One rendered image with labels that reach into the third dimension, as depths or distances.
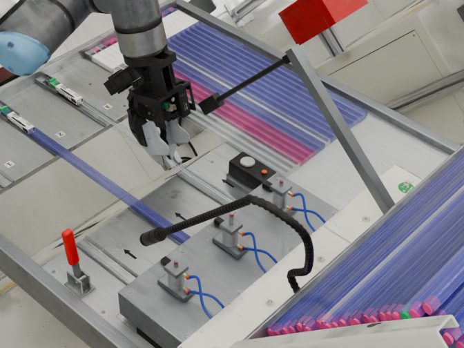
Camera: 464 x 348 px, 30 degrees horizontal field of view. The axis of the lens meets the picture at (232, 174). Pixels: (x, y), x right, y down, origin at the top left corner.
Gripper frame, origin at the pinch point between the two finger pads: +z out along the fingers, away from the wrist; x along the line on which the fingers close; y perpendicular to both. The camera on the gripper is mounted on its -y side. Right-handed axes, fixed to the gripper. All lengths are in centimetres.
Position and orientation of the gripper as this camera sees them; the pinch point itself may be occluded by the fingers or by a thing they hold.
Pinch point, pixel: (161, 154)
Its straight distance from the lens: 147.7
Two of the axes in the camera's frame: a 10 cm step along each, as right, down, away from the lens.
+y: 7.2, 2.6, -6.4
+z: 1.6, 8.4, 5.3
